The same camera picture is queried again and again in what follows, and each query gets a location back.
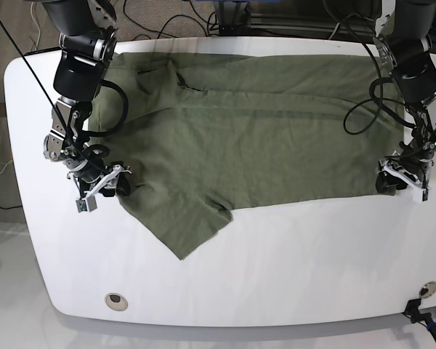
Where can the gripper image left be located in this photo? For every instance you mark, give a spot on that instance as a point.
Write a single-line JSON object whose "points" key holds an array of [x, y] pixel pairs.
{"points": [[87, 177]]}

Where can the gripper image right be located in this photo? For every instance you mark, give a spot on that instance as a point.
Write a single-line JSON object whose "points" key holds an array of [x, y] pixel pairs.
{"points": [[404, 170]]}

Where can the olive green T-shirt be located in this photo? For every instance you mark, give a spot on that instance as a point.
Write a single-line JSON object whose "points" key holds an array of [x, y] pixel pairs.
{"points": [[208, 134]]}

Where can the black flat bar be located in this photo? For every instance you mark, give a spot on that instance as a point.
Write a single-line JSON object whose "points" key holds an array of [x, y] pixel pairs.
{"points": [[42, 51]]}

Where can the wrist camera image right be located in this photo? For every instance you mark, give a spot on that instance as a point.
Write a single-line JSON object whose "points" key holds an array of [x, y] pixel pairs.
{"points": [[420, 194]]}

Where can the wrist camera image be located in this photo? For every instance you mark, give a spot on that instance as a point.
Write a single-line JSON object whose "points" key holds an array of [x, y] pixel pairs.
{"points": [[86, 204], [420, 194]]}

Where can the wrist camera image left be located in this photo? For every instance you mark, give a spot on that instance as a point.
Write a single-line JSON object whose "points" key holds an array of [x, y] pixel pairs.
{"points": [[86, 204]]}

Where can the right table cable grommet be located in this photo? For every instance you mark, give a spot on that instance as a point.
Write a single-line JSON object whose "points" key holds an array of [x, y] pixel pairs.
{"points": [[427, 290]]}

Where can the table cable grommet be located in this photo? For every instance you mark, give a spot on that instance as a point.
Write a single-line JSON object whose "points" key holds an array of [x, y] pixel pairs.
{"points": [[116, 302], [427, 290]]}

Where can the left table cable grommet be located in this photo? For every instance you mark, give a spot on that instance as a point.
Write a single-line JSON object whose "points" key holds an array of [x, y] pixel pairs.
{"points": [[116, 302]]}

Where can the black clamp with cable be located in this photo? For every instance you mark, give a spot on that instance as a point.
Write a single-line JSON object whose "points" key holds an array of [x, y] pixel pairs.
{"points": [[415, 316]]}

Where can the aluminium frame rail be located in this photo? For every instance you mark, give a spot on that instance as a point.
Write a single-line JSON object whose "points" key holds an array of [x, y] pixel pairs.
{"points": [[299, 19]]}

